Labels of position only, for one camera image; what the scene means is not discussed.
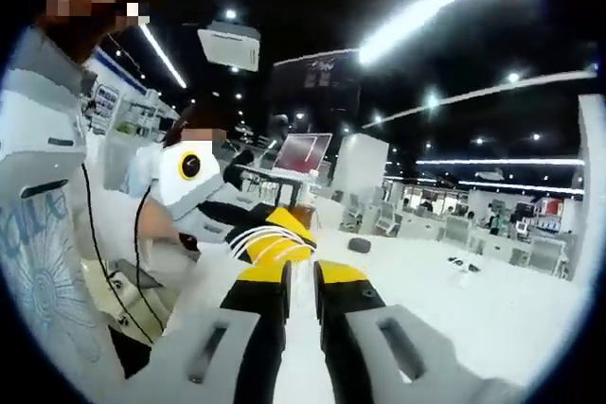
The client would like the grey stool seat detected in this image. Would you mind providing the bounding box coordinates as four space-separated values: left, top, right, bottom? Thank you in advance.
104 257 167 294

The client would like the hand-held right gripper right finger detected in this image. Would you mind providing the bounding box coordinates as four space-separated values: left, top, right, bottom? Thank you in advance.
312 259 472 404

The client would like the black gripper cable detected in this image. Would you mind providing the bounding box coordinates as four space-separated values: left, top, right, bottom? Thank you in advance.
134 180 166 332

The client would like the ceiling air conditioner unit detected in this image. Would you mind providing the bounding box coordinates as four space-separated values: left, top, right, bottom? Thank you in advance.
197 20 262 73

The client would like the computer monitor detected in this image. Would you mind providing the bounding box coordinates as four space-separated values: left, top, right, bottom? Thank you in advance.
273 132 334 174

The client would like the black device cable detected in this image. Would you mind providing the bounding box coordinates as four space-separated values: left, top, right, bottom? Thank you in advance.
80 162 157 346

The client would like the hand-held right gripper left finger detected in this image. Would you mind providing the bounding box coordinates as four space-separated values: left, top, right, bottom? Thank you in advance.
145 259 293 404

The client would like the white shirt with blue print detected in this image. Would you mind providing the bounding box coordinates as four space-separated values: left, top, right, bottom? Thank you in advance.
0 27 129 404

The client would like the long ceiling light strip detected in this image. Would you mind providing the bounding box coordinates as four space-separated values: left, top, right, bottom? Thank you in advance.
357 0 534 64

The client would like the white office chair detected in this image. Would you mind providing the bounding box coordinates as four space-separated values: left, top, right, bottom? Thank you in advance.
376 202 401 235
527 237 567 275
444 215 472 242

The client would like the white desktop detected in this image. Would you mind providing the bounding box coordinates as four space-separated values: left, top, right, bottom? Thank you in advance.
163 221 591 404

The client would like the white chest-worn device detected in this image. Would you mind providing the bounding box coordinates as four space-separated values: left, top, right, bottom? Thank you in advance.
0 65 91 200

